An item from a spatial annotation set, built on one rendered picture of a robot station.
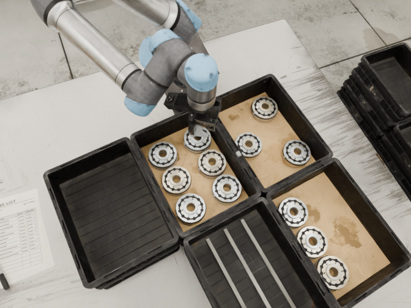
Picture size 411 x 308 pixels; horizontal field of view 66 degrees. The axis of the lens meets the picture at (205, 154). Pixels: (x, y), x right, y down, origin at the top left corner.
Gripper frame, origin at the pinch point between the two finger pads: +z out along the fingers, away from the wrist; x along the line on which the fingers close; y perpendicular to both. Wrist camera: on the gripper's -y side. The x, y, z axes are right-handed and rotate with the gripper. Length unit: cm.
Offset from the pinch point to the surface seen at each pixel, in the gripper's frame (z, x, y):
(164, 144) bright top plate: 13.7, -4.7, -10.6
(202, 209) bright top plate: 11.7, -23.6, 9.7
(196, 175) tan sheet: 15.9, -11.8, 3.9
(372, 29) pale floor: 121, 174, 99
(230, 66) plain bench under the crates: 36, 49, 2
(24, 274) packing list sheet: 23, -61, -44
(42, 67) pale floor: 107, 55, -135
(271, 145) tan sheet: 18.2, 8.3, 27.9
